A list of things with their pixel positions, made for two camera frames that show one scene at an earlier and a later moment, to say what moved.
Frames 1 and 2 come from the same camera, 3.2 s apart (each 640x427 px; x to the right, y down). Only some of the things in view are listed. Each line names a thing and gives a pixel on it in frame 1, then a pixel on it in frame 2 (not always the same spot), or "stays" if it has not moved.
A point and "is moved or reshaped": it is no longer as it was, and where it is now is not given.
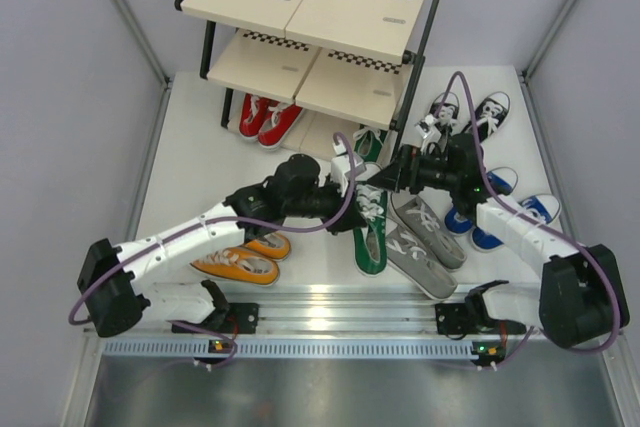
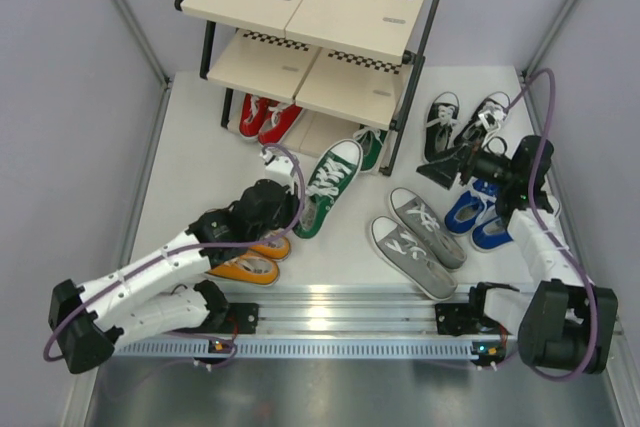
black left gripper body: (326, 203) -> (284, 218)
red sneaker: (278, 120) stays
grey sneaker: (421, 216) stays
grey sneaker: (406, 258) stays
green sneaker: (370, 241) is moved or reshaped
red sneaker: (253, 111) stays
